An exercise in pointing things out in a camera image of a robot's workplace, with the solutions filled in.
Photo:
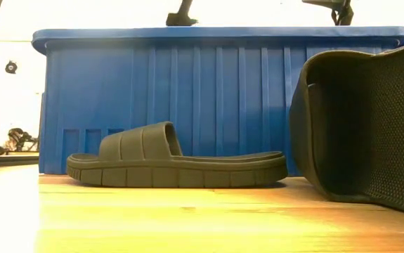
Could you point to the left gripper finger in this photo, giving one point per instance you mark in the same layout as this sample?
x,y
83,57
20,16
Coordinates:
x,y
180,20

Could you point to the black background machine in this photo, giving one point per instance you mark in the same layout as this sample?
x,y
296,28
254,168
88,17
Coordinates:
x,y
20,138

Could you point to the round black fixture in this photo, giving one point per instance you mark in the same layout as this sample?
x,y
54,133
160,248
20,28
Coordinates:
x,y
11,66

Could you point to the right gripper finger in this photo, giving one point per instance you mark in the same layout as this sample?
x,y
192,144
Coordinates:
x,y
328,3

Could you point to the dark background desk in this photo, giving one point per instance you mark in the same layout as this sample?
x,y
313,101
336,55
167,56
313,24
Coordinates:
x,y
8,160

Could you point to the blue plastic bin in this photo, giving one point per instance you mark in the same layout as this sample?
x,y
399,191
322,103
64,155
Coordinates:
x,y
222,88

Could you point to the dark rubber slide sandal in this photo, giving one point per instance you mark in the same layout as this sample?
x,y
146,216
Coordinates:
x,y
173,175
381,123

